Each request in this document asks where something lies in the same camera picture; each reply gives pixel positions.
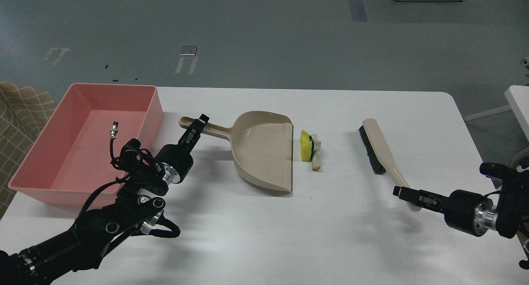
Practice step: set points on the white paper scrap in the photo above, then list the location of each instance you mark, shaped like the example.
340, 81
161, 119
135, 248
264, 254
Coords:
316, 153

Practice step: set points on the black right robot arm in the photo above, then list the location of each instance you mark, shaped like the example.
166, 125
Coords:
512, 203

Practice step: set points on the yellow green sponge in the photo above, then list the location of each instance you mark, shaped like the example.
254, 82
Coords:
307, 146

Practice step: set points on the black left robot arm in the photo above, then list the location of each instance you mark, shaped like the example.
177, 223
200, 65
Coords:
129, 206

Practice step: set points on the beige checkered cloth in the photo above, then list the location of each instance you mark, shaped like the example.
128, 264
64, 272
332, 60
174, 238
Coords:
24, 111

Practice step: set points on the pink plastic bin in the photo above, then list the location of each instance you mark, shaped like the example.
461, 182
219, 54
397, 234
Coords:
71, 156

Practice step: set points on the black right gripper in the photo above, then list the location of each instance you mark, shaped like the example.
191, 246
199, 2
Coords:
465, 211

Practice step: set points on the beige hand brush black bristles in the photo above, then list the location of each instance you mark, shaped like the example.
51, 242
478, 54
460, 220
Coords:
378, 151

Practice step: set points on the beige plastic dustpan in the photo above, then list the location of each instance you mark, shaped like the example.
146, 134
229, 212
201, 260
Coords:
262, 148

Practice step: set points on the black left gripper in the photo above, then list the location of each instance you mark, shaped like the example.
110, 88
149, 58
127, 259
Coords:
176, 159

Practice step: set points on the white side table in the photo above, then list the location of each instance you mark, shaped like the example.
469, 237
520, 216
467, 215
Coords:
518, 99

